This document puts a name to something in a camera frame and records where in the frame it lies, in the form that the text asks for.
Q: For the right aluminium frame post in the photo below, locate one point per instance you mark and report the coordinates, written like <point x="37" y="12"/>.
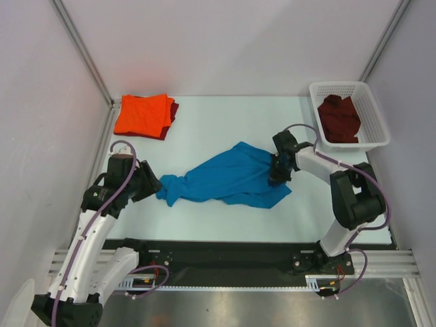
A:
<point x="394" y="22"/>

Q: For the folded orange t shirt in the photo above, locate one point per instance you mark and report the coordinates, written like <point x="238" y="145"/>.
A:
<point x="143" y="116"/>

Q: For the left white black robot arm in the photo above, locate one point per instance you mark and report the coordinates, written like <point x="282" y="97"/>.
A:
<point x="80" y="289"/>

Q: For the white plastic basket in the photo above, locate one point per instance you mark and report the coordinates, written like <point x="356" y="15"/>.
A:
<point x="373" y="132"/>

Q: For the folded dark red t shirt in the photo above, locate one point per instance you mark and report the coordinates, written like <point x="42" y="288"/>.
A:
<point x="173" y="110"/>

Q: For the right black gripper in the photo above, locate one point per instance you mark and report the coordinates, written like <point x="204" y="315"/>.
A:
<point x="278" y="167"/>

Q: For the aluminium front rail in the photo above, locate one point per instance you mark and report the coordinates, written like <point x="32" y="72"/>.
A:
<point x="380" y="263"/>

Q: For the left aluminium frame post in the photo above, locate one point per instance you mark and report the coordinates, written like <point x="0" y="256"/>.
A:
<point x="80" y="46"/>

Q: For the blue t shirt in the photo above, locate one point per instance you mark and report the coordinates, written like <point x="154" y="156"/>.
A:
<point x="236" y="176"/>

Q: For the aluminium frame post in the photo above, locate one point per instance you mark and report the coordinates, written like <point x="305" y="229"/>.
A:
<point x="394" y="22"/>
<point x="80" y="46"/>

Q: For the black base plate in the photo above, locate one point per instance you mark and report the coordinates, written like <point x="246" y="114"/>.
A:
<point x="205" y="264"/>

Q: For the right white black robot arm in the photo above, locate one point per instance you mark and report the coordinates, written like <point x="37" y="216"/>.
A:
<point x="356" y="200"/>

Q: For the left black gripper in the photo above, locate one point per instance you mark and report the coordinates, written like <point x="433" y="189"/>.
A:
<point x="151" y="184"/>

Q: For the crumpled dark red t shirt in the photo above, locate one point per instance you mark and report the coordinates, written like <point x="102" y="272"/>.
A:
<point x="339" y="119"/>

